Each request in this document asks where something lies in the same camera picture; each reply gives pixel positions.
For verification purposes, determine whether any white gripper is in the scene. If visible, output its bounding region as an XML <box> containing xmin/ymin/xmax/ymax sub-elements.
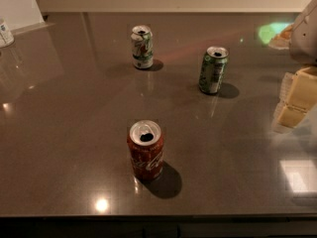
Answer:
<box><xmin>275</xmin><ymin>0</ymin><xmax>317</xmax><ymax>129</ymax></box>

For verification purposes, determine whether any red coke can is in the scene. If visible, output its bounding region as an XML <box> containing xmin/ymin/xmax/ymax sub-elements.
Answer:
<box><xmin>127</xmin><ymin>120</ymin><xmax>163</xmax><ymax>181</ymax></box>

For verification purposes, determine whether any white green soda can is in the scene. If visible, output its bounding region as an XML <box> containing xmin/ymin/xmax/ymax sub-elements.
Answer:
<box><xmin>131</xmin><ymin>25</ymin><xmax>154</xmax><ymax>69</ymax></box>

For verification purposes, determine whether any orange white object at right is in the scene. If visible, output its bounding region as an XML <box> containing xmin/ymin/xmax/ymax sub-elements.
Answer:
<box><xmin>268</xmin><ymin>24</ymin><xmax>293</xmax><ymax>50</ymax></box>

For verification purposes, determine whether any white container at left edge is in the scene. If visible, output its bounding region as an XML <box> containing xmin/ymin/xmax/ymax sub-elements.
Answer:
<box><xmin>0</xmin><ymin>18</ymin><xmax>14</xmax><ymax>48</ymax></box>

